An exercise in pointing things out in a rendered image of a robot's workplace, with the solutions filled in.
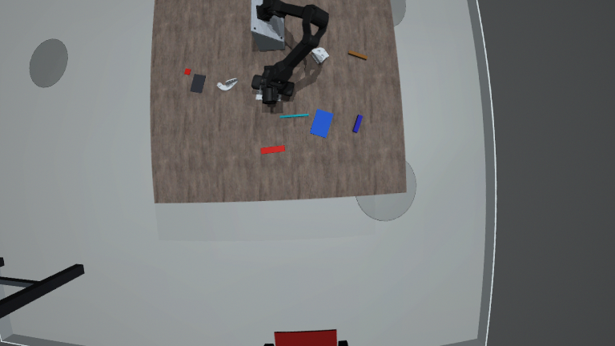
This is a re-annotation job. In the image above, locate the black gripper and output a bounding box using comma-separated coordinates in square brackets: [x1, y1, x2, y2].
[251, 74, 294, 97]

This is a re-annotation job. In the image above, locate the brown flat bar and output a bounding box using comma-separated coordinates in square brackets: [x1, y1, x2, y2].
[348, 50, 368, 60]

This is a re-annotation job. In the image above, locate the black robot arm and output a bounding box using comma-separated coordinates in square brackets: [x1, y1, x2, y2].
[256, 0, 329, 104]

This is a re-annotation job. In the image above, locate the red flat bar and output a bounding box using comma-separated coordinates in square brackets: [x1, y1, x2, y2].
[260, 145, 285, 154]

